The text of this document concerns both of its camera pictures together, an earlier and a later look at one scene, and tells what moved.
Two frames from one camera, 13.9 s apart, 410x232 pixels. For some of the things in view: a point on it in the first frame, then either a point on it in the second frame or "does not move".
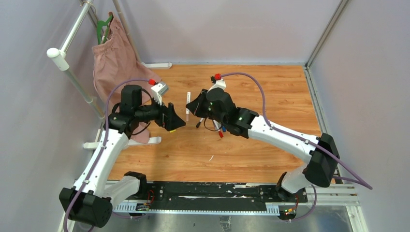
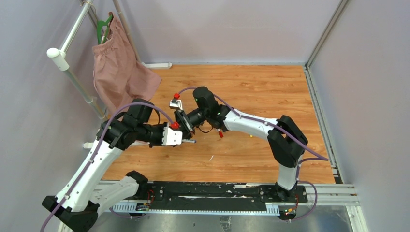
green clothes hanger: [99, 24] does not move
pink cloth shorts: [114, 62] does not move
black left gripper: [167, 117] to [159, 142]
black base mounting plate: [218, 195] does not move
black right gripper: [196, 107] to [184, 124]
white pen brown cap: [188, 101] to [187, 140]
